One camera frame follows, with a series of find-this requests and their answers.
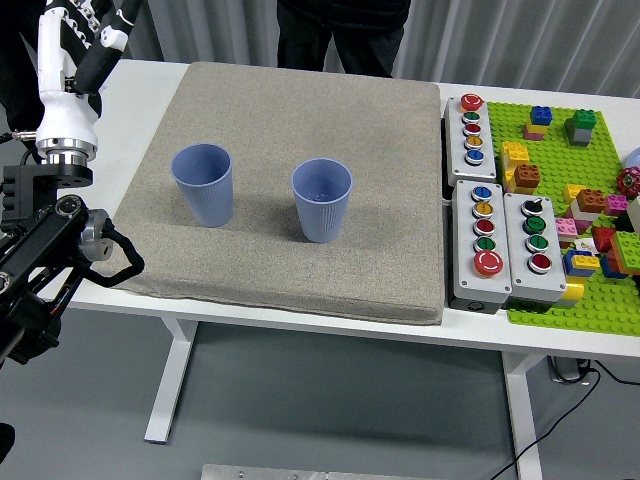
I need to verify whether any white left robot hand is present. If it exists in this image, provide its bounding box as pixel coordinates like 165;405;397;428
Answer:
35;0;146;146

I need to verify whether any blue ribbed plastic cup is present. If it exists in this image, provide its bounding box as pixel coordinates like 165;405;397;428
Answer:
291;157;355;245
170;143;234;229

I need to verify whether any grey-brown mat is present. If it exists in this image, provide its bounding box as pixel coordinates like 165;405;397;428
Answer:
93;60;446;327

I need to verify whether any white table leg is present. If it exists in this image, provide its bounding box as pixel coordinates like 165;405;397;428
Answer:
143;319;200;445
501;352;544;480

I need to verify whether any grey five-button control box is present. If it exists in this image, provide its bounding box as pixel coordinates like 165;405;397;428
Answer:
443;93;499;185
449;180;514;315

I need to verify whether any grey-white curtain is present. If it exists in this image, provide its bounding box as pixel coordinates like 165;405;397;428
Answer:
119;0;640;99

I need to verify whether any brown toy brick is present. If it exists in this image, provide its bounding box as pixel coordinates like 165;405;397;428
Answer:
513;163;543;190
575;188;607;214

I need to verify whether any green studded baseplate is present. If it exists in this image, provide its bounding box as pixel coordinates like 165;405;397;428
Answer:
485;101;640;337

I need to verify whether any grey toy brick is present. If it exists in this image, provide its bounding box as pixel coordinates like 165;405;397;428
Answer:
564;119;594;148

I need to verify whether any white toy brick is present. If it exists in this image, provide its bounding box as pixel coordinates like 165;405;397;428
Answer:
572;202;604;224

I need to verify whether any red toy brick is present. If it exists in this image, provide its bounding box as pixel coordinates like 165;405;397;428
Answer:
592;227;619;254

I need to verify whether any magenta toy brick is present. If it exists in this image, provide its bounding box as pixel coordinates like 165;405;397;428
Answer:
603;193;629;217

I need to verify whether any grey power adapter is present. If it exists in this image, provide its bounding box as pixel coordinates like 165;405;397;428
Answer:
547;355;594;385

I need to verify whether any red valve handwheel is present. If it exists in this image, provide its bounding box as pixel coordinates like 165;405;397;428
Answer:
615;167;640;197

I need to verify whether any large green toy brick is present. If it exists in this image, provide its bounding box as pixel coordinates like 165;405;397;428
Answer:
610;230;640;264

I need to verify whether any orange toy brick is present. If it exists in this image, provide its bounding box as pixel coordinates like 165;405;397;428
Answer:
609;244;640;278

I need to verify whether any grey selector switch control box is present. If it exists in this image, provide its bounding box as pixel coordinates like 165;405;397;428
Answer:
503;192;569;309

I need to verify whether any black floor cable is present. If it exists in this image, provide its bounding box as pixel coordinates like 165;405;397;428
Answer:
492;367;604;480
594;359;640;388

